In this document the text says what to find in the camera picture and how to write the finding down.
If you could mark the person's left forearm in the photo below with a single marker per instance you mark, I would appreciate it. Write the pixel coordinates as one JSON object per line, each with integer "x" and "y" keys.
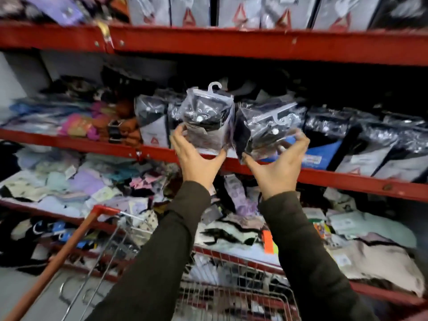
{"x": 160, "y": 260}

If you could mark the black sock packet with hook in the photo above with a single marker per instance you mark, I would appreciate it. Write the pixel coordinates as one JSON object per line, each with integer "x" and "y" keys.
{"x": 207, "y": 118}
{"x": 262, "y": 130}

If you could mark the row of grey boxed packets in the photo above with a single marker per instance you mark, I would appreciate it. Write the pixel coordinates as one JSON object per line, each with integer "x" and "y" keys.
{"x": 240, "y": 11}

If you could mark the pile of beige patterned socks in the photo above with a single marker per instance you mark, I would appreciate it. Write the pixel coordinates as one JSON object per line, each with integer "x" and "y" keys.
{"x": 367, "y": 257}

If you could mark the person's left hand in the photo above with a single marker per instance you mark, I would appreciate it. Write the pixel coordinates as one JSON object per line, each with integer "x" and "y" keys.
{"x": 195, "y": 165}

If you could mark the purple flat packet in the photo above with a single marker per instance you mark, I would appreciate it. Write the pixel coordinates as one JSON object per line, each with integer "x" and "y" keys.
{"x": 56, "y": 8}

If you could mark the pile of bright coloured socks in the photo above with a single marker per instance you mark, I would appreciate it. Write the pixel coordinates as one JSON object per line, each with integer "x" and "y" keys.
{"x": 77, "y": 125}

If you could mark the yellow shelf label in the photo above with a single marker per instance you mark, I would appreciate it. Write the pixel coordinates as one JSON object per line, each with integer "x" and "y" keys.
{"x": 104, "y": 32}

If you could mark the blue card sock packet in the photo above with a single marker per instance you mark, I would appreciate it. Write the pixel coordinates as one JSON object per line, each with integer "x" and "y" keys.
{"x": 319, "y": 157}

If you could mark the row of black sock packs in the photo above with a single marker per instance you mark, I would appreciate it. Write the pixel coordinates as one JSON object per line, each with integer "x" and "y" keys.
{"x": 367, "y": 147}

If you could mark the heap of packets in cart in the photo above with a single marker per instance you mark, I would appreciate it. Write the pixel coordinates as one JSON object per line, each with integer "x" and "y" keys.
{"x": 234, "y": 287}

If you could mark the pile of dark sport socks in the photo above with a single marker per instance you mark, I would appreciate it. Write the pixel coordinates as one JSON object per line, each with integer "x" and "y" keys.
{"x": 43, "y": 230}

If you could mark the person's right thumb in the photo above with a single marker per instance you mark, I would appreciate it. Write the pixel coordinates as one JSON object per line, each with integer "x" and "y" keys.
{"x": 250, "y": 162}

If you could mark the pile of pastel socks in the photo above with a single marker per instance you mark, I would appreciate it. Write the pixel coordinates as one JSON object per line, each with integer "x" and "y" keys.
{"x": 83, "y": 183}

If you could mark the red metal shelf rack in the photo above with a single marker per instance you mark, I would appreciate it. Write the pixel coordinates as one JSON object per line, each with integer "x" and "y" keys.
{"x": 254, "y": 45}

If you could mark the orange tag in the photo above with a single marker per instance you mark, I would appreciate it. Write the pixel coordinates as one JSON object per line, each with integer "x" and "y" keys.
{"x": 267, "y": 242}

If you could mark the person's right hand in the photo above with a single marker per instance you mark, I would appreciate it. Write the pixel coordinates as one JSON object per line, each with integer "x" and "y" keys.
{"x": 282, "y": 172}

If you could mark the person's left thumb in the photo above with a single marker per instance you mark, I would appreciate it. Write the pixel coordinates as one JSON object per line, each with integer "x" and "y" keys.
{"x": 220, "y": 158}

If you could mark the person's right forearm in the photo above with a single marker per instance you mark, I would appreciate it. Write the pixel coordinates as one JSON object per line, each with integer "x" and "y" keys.
{"x": 311, "y": 264}

